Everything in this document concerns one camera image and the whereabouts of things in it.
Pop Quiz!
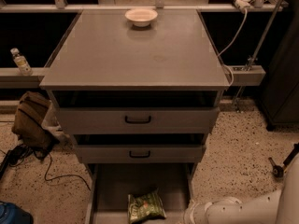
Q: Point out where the white power adapter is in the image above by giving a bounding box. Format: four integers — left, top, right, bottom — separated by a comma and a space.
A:
225, 0, 254, 14

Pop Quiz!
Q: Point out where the metal pole with clamp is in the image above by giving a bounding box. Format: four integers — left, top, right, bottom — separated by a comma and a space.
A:
232, 0, 283, 112

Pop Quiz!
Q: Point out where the green jalapeno chip bag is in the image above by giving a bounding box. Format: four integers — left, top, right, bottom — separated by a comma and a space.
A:
128, 189, 166, 224

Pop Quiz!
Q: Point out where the clear plastic water bottle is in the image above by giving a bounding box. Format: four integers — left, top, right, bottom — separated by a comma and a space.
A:
10, 48, 33, 76

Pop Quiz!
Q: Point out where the top grey drawer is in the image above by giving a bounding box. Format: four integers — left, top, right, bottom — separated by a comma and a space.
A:
55, 91, 220, 134

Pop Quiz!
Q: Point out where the white bowl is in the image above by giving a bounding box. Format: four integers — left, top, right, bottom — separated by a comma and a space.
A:
125, 8, 158, 27

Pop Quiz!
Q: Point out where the white power cable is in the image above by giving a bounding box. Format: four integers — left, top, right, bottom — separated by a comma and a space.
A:
217, 7, 249, 87

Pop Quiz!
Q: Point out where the dark cabinet at right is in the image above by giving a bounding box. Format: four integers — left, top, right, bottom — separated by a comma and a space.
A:
259, 0, 299, 131

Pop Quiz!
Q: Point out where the grey drawer cabinet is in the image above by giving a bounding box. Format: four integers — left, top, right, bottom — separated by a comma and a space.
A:
39, 8, 231, 224

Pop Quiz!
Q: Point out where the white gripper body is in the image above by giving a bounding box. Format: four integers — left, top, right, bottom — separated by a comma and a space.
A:
183, 200, 207, 224

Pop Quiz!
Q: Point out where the brown backpack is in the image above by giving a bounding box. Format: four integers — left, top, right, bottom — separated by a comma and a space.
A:
12, 91, 54, 149

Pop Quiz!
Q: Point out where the black wheeled stand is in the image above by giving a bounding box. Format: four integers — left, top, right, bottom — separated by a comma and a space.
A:
268, 143, 299, 178

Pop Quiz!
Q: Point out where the black floor cable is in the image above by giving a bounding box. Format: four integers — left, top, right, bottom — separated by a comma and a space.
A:
0, 143, 92, 192

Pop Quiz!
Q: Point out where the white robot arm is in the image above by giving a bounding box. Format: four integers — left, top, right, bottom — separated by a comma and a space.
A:
183, 154, 299, 224

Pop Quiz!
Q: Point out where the bottom grey drawer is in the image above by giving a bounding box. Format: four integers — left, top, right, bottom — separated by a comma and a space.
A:
84, 163, 192, 224

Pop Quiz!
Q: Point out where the grey drawer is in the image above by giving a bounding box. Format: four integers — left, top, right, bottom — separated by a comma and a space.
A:
55, 91, 220, 134
84, 163, 192, 224
74, 133, 206, 163

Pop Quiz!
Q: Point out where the middle grey drawer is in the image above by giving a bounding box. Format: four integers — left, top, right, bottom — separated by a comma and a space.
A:
74, 133, 206, 163

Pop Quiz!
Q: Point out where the blue object on floor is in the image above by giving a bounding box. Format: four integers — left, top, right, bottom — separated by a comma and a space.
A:
0, 202, 34, 224

